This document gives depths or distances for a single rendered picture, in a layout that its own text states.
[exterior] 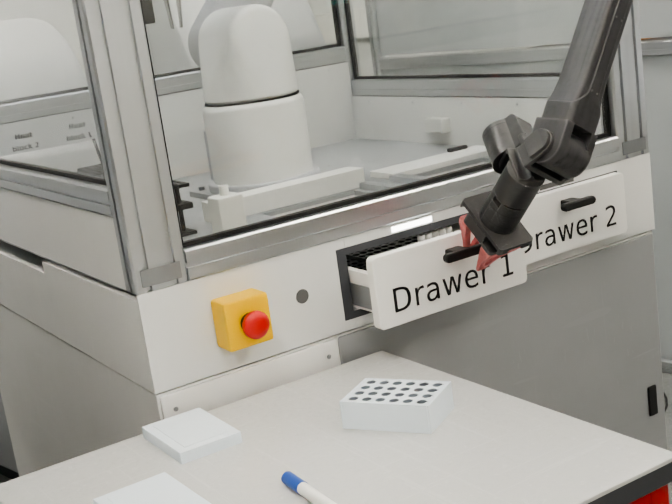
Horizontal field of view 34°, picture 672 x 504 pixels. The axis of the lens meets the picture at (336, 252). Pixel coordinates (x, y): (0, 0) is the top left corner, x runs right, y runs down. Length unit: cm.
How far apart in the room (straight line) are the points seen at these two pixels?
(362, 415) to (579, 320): 69
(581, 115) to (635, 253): 62
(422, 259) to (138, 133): 46
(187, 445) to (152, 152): 40
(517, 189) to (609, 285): 57
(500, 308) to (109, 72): 79
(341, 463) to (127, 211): 45
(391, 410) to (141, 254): 41
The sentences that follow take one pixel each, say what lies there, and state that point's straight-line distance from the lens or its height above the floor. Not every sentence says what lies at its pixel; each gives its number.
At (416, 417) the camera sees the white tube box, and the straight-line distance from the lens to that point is 138.
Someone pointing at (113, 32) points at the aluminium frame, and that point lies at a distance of 148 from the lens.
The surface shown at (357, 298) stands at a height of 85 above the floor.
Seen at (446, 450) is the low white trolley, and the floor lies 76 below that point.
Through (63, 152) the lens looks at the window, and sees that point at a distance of 171.
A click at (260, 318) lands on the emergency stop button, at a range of 152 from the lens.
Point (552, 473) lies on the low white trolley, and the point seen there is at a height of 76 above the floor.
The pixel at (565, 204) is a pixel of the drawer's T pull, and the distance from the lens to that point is 187.
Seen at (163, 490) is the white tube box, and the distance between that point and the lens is 122.
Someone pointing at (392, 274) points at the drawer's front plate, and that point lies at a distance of 160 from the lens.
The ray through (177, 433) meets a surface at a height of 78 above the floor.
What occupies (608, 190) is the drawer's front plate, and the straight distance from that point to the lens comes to 199.
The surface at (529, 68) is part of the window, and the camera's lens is 189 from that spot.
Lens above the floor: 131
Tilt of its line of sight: 13 degrees down
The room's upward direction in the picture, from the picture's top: 8 degrees counter-clockwise
